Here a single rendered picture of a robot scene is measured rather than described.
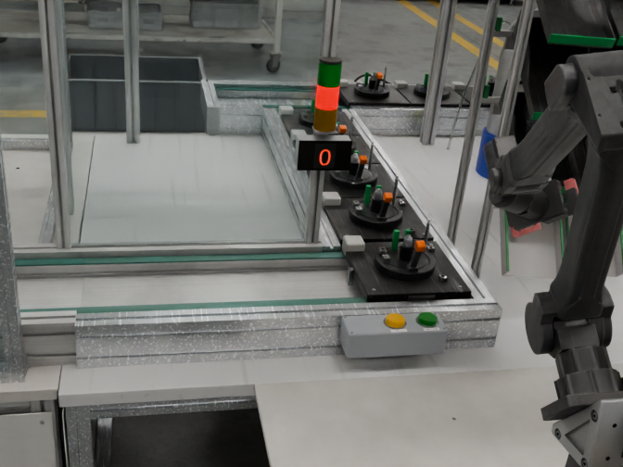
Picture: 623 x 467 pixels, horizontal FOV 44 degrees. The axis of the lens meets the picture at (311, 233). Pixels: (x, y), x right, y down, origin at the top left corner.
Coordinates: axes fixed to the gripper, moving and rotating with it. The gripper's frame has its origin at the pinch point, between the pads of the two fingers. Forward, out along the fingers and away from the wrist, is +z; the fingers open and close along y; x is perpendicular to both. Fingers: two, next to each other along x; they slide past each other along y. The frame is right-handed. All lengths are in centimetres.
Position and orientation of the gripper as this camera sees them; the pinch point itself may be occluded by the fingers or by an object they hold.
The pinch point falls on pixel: (560, 215)
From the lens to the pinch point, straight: 153.8
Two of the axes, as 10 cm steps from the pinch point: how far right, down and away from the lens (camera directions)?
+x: 1.0, 9.2, -3.8
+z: 7.2, 2.0, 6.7
